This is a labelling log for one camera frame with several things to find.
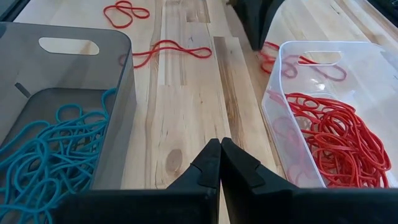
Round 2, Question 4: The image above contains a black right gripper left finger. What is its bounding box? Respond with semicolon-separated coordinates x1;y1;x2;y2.
52;139;221;224

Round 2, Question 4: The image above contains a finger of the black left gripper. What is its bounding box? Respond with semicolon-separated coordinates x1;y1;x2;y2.
233;0;269;51
260;0;285;49

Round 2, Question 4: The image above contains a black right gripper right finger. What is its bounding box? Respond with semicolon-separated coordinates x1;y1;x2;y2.
221;137;398;224

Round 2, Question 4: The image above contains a blue rubber band tangle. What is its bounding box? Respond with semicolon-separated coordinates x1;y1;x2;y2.
99;88;118;125
0;119;72;224
54;104;109;194

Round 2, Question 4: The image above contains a clear plastic basket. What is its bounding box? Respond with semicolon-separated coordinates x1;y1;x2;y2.
261;40;398;189

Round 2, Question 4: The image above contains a smoky grey plastic basket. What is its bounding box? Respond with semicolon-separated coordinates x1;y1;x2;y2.
0;21;137;224

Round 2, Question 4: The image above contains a pile of red cords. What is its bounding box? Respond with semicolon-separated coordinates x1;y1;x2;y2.
259;42;348;82

